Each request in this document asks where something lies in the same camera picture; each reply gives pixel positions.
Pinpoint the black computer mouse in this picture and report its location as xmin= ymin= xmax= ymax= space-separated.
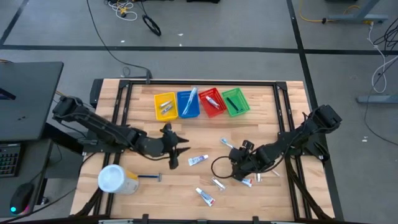
xmin=9 ymin=182 xmax=35 ymax=216

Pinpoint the red plastic basket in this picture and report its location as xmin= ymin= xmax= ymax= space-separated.
xmin=198 ymin=87 xmax=228 ymax=119

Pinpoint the black desk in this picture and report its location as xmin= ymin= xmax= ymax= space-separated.
xmin=0 ymin=61 xmax=65 ymax=143

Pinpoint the blue toothbrush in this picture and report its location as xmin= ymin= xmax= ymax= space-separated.
xmin=220 ymin=138 xmax=236 ymax=150

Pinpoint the white cable coil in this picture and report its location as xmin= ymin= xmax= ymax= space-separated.
xmin=104 ymin=0 xmax=139 ymax=22

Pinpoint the clear toothbrush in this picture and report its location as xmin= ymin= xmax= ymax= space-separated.
xmin=186 ymin=86 xmax=199 ymax=108

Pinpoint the green plastic basket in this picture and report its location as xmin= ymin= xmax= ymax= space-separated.
xmin=221 ymin=87 xmax=251 ymax=118

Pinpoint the blue plastic basket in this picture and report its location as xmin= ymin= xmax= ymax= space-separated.
xmin=176 ymin=90 xmax=201 ymax=119

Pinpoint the black table bracket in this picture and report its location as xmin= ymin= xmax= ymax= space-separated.
xmin=89 ymin=78 xmax=104 ymax=109

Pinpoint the black cable bundle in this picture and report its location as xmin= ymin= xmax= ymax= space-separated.
xmin=363 ymin=17 xmax=398 ymax=147

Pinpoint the grey desk foot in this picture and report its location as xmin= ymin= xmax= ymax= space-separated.
xmin=356 ymin=95 xmax=398 ymax=105

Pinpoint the yellow floor cable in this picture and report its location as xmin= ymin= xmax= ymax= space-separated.
xmin=298 ymin=0 xmax=374 ymax=25

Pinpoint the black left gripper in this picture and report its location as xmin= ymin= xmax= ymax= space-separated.
xmin=137 ymin=122 xmax=192 ymax=170

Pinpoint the white floor cable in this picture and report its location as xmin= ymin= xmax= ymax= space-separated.
xmin=366 ymin=21 xmax=398 ymax=94

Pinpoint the blue disposable razor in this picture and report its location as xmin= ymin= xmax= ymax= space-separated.
xmin=226 ymin=96 xmax=244 ymax=113
xmin=137 ymin=173 xmax=163 ymax=183

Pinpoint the teal white toothbrush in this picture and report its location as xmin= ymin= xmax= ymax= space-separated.
xmin=182 ymin=93 xmax=194 ymax=116

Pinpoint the black table frame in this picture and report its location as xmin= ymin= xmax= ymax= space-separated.
xmin=73 ymin=78 xmax=345 ymax=224

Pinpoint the black keyboard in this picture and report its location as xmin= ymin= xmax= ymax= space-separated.
xmin=0 ymin=142 xmax=21 ymax=179

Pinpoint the black cable loop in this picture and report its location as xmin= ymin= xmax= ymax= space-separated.
xmin=142 ymin=14 xmax=162 ymax=37

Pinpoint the white lidded yellow container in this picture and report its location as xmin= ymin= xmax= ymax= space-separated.
xmin=97 ymin=164 xmax=140 ymax=196

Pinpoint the yellow plastic basket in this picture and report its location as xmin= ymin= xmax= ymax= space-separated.
xmin=154 ymin=91 xmax=179 ymax=122

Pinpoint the black desk support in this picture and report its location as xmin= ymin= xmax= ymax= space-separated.
xmin=40 ymin=123 xmax=91 ymax=156

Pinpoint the grey desk leg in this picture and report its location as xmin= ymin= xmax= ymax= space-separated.
xmin=325 ymin=0 xmax=389 ymax=24

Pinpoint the black floor cable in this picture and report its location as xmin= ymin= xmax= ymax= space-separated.
xmin=85 ymin=0 xmax=154 ymax=85

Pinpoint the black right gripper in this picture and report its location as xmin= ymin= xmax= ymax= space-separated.
xmin=229 ymin=140 xmax=272 ymax=181

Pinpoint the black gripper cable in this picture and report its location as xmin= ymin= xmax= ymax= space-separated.
xmin=210 ymin=155 xmax=238 ymax=179

